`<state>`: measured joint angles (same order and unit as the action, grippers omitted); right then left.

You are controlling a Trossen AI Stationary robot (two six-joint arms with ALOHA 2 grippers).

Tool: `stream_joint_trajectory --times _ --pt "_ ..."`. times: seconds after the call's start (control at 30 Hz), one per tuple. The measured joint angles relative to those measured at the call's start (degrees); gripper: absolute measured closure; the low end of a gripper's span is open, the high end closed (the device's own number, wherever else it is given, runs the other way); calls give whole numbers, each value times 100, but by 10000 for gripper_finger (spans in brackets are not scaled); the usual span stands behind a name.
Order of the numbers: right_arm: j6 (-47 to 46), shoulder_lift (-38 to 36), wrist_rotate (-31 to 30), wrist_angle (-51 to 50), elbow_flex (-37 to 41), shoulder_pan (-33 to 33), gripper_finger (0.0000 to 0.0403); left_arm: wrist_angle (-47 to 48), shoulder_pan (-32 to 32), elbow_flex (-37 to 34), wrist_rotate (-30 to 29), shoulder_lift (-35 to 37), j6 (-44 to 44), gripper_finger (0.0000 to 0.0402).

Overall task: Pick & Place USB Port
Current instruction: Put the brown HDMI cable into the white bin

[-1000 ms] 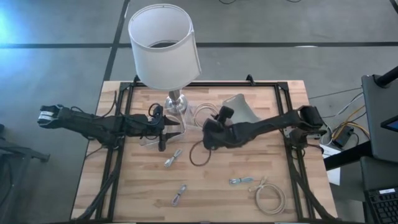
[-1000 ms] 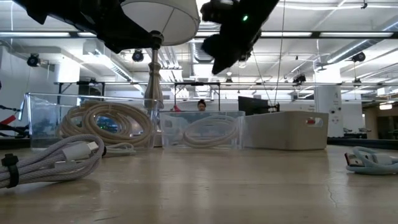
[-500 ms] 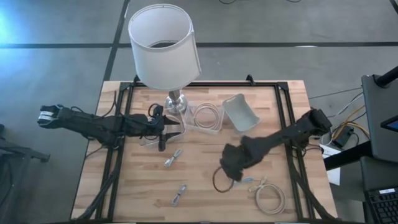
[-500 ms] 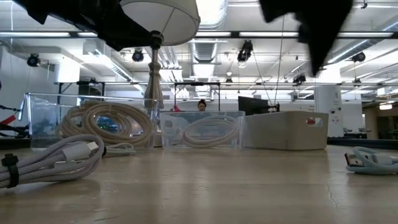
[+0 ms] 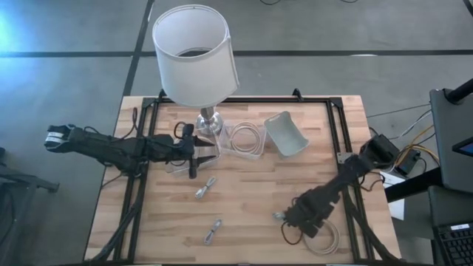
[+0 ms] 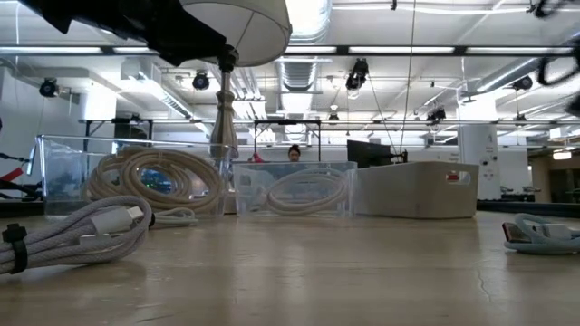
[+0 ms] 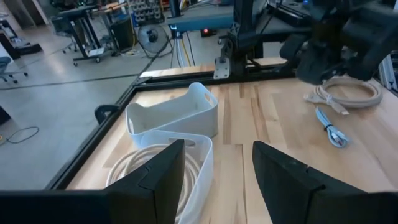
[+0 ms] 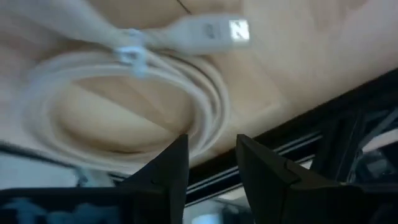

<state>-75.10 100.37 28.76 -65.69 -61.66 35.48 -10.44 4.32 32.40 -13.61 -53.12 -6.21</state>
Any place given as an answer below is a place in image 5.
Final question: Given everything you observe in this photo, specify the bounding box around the black keyboard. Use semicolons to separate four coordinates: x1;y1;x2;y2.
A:
432;221;473;266

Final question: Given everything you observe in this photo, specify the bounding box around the dark metal stand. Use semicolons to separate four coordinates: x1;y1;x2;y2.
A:
0;147;61;194

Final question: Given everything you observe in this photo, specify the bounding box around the small blue screen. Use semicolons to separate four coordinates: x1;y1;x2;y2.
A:
452;136;473;158

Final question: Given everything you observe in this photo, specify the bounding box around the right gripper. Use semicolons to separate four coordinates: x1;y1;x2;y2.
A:
282;201;336;239

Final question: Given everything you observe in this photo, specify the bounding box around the black pole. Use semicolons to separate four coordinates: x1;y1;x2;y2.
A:
445;77;473;105

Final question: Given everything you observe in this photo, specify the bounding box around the yellow cable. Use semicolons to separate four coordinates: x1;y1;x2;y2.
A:
395;124;441;166

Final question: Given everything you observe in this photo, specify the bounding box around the grey computer case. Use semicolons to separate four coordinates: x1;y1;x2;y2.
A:
429;88;473;194

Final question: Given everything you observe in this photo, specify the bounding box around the white paper sheet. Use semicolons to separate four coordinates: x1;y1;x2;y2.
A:
378;170;406;222

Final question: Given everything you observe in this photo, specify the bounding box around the grey white opaque bin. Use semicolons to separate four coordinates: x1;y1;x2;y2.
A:
262;110;310;160

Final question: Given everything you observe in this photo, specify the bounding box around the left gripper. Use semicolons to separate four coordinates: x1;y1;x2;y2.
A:
171;123;217;180

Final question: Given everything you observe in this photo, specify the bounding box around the beige cable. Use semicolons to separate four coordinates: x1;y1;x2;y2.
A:
229;121;264;155
302;217;340;256

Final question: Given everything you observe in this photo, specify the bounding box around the table lamp with white shade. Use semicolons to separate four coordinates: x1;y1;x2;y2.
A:
152;4;240;137

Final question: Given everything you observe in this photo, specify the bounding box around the black metal table frame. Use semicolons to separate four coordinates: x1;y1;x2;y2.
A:
84;88;404;265

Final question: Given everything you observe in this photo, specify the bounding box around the small clear plastic bin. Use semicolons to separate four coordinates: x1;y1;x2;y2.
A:
217;118;268;160

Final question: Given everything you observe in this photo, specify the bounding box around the black power supply box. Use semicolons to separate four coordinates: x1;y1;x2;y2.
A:
394;149;421;176

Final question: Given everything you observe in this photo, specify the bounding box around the short silver USB cable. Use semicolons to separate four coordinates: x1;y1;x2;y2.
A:
203;218;224;246
194;177;217;200

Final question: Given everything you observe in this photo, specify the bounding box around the black desk bar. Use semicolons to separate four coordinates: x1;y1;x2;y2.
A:
384;168;443;203

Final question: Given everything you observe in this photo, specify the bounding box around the grey floor cable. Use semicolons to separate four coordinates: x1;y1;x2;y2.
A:
365;103;433;120

